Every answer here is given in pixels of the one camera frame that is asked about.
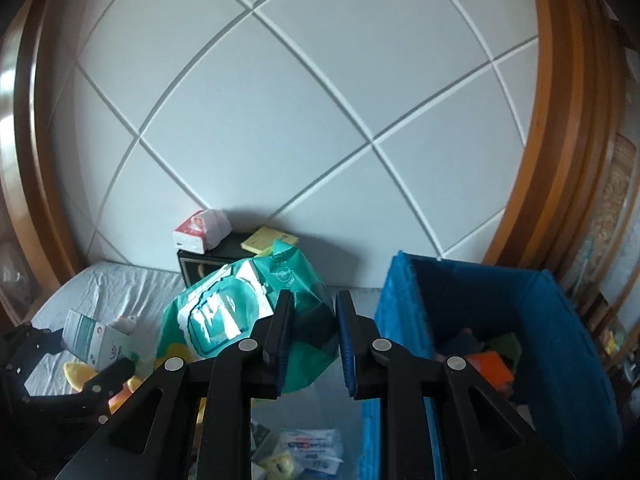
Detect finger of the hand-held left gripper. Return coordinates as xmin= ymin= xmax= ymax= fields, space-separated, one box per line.
xmin=0 ymin=324 xmax=66 ymax=391
xmin=27 ymin=360 xmax=137 ymax=423

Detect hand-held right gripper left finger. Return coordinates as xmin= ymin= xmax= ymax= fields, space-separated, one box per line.
xmin=57 ymin=289 xmax=296 ymax=480

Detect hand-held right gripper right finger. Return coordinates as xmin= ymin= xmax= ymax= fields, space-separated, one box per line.
xmin=335 ymin=289 xmax=576 ymax=480

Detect white and green box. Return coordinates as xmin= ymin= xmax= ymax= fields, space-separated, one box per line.
xmin=61 ymin=309 xmax=135 ymax=370

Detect teal wet wipes pack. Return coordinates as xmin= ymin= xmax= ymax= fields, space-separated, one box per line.
xmin=159 ymin=240 xmax=341 ymax=393

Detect blue storage container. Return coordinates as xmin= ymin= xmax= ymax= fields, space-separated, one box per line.
xmin=359 ymin=251 xmax=623 ymax=480

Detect yellow toy pieces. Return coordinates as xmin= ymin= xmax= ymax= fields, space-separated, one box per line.
xmin=62 ymin=360 xmax=143 ymax=396

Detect white and blue packet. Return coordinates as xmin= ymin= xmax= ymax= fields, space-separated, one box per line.
xmin=277 ymin=427 xmax=346 ymax=476

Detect small pale yellow toy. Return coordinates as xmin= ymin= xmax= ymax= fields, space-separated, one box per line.
xmin=260 ymin=452 xmax=301 ymax=477

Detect yellow sticky note pad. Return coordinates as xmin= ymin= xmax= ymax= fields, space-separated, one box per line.
xmin=240 ymin=226 xmax=300 ymax=256

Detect black box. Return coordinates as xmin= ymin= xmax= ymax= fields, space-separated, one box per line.
xmin=176 ymin=232 xmax=281 ymax=288

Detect orange item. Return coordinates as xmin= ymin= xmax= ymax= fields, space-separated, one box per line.
xmin=465 ymin=351 xmax=516 ymax=387

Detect pink and white small box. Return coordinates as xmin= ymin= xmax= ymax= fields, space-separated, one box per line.
xmin=172 ymin=209 xmax=233 ymax=253

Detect green plush toy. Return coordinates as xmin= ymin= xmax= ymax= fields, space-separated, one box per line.
xmin=487 ymin=332 xmax=523 ymax=368

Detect white padded headboard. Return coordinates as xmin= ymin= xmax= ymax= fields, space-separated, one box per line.
xmin=30 ymin=0 xmax=541 ymax=291

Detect patterned floral curtain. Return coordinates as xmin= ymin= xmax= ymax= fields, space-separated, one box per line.
xmin=555 ymin=130 xmax=640 ymax=376

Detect wooden headboard frame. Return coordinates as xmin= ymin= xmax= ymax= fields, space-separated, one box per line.
xmin=0 ymin=0 xmax=633 ymax=328

